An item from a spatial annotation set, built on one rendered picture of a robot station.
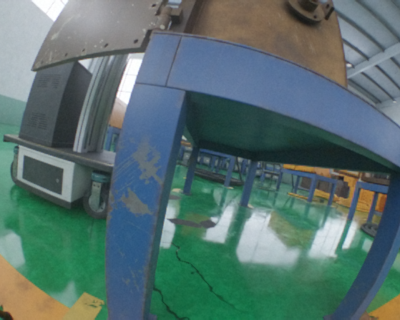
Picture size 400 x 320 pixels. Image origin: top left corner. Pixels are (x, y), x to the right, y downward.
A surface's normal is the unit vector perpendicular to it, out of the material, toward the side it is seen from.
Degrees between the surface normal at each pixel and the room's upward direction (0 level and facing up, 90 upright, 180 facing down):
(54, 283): 0
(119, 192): 90
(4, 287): 0
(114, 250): 90
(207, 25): 90
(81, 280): 0
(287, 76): 90
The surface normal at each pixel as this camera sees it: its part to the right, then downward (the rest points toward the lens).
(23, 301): 0.22, -0.97
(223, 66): -0.01, 0.02
